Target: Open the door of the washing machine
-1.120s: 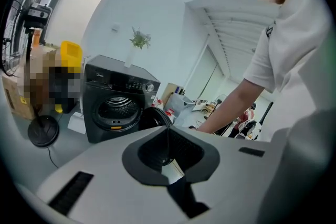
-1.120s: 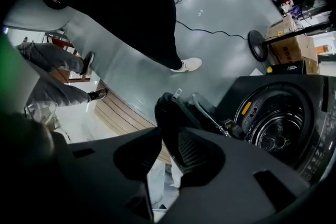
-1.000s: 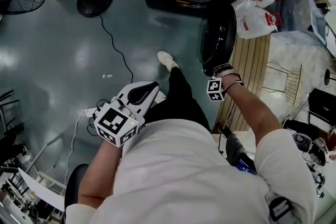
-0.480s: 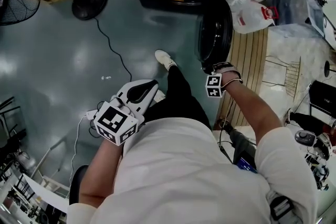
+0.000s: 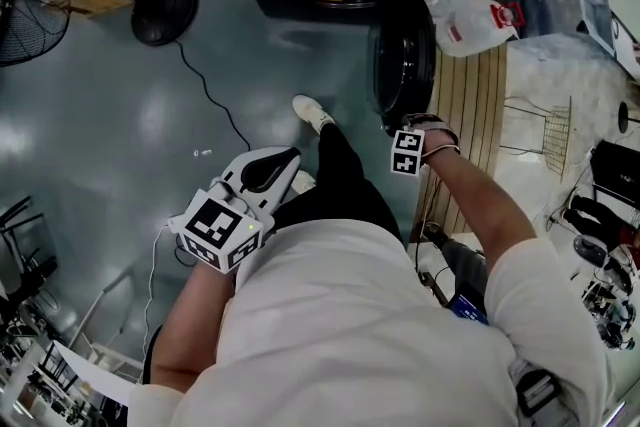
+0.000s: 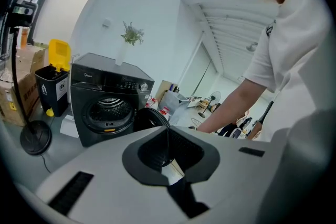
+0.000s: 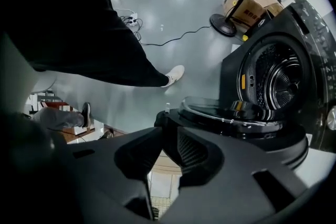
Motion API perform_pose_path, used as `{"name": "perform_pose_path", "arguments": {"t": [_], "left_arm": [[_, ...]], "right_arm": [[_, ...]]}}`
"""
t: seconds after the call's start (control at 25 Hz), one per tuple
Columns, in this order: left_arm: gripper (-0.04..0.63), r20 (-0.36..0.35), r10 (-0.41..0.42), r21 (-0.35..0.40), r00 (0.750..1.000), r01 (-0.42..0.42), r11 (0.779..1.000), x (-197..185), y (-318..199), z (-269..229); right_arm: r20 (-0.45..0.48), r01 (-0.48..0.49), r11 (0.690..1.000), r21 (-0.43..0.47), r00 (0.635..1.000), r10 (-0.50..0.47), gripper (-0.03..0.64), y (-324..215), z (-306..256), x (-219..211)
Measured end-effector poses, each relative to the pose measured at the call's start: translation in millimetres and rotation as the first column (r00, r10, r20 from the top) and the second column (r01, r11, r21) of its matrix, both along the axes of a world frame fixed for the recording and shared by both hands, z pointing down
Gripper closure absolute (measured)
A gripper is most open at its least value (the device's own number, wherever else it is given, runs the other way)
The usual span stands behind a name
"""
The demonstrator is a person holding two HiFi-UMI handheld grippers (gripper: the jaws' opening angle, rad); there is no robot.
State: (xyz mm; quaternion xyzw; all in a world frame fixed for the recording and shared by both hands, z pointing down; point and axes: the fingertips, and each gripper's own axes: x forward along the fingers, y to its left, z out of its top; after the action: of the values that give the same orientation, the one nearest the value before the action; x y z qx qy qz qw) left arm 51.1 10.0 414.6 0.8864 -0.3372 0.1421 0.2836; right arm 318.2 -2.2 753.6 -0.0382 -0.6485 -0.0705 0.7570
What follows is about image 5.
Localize grey metal frame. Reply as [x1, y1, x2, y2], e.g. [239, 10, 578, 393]
[68, 271, 147, 377]

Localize person's right forearm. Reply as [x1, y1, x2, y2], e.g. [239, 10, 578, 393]
[421, 148, 539, 279]

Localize person in white shirt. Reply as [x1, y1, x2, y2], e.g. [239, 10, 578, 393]
[128, 218, 615, 427]

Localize person's left forearm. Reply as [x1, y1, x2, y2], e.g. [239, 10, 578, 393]
[148, 260, 237, 389]

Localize black fan cable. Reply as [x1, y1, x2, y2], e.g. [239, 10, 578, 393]
[173, 41, 252, 152]

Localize striped wooden mat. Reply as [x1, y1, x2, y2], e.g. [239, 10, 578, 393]
[413, 43, 509, 237]

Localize black round washer door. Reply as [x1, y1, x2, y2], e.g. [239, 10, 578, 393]
[367, 12, 438, 130]

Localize white power cable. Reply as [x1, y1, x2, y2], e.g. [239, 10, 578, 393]
[143, 223, 174, 359]

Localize black monitor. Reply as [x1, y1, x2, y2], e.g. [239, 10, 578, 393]
[591, 139, 640, 212]

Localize black chairs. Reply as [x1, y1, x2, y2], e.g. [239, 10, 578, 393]
[0, 196, 59, 312]

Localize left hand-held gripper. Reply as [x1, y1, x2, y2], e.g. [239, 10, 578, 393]
[167, 145, 303, 275]

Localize person's white shoe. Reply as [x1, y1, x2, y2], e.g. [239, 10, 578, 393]
[291, 94, 336, 134]
[291, 169, 318, 194]

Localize clear plastic wrapped box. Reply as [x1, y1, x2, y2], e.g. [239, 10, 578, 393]
[503, 0, 617, 57]

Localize wire basket stand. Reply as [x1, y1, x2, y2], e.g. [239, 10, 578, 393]
[501, 94, 574, 177]

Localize white paper sheet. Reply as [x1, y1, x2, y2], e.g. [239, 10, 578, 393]
[48, 338, 135, 405]

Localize phone with blue screen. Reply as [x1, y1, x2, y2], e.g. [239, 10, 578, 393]
[447, 282, 490, 327]

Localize thin black cable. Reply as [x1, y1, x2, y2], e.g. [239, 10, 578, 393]
[412, 214, 452, 302]

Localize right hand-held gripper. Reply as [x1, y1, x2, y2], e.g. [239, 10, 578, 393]
[390, 113, 461, 178]

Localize person's black trousers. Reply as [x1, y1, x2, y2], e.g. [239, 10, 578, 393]
[272, 121, 404, 247]

